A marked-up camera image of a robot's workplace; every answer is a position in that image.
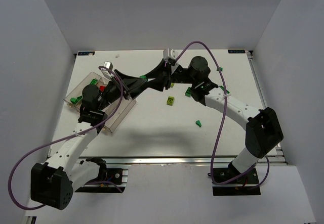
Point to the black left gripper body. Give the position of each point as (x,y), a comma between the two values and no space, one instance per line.
(122,87)

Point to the lime lego brick lower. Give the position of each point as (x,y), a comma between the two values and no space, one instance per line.
(170,100)

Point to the long green lego brick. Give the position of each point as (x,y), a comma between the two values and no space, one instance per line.
(94,81)

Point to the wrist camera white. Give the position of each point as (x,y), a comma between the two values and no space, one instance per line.
(170,56)
(105,72)

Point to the small green wedge lego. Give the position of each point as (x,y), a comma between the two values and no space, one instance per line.
(198,123)

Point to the green lego piece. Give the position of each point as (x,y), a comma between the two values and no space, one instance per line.
(74,100)

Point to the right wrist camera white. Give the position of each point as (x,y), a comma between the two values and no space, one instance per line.
(170,56)

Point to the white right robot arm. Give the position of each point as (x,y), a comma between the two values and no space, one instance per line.
(262,128)

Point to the blue label right corner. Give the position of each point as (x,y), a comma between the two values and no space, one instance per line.
(236,51)

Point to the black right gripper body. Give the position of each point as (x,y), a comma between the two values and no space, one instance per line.
(167,75)

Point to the blue label corner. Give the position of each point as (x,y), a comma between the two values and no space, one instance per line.
(86,53)
(236,51)

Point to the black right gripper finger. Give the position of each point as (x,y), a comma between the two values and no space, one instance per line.
(158,71)
(158,84)

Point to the blue label left corner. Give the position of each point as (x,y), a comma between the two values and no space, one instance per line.
(86,53)

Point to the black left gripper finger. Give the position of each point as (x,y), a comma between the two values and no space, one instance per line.
(138,90)
(130,81)

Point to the clear compartment organizer tray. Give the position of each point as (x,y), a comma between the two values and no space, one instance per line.
(106,119)

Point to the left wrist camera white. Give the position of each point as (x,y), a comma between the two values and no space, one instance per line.
(105,72)

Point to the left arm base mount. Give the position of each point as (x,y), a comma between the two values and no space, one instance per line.
(110,179)

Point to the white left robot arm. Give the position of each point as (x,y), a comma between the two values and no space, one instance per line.
(54,182)

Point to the red rectangular lego brick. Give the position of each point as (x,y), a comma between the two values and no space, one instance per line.
(102,88)

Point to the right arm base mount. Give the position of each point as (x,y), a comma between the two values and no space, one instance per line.
(243,186)

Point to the green square lego brick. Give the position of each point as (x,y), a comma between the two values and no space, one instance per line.
(188,92)

